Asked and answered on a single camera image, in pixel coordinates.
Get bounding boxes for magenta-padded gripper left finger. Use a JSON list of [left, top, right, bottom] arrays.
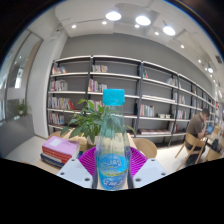
[[57, 146, 100, 190]]

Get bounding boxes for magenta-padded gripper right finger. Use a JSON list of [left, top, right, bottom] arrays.
[[128, 146, 168, 190]]

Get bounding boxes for clear bottle with blue cap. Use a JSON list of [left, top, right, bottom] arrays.
[[94, 88, 132, 191]]

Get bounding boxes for wooden chair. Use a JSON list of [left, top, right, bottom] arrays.
[[174, 132, 207, 172], [203, 146, 224, 163], [132, 137, 158, 160]]

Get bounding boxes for red book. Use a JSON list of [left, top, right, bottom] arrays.
[[41, 146, 80, 165]]

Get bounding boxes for pink book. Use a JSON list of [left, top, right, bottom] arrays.
[[42, 135, 81, 156]]

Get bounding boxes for green potted plant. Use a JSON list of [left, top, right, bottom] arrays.
[[59, 98, 137, 150]]

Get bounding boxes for person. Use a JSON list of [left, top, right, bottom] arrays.
[[184, 108, 212, 167]]

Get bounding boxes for laptop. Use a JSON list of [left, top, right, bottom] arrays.
[[205, 124, 215, 135]]

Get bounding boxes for small window plant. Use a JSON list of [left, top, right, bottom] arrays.
[[15, 99, 30, 117]]

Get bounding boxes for grey bookshelf unit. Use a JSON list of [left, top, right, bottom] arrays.
[[46, 54, 218, 148]]

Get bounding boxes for ceiling lights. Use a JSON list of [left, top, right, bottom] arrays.
[[70, 10, 215, 75]]

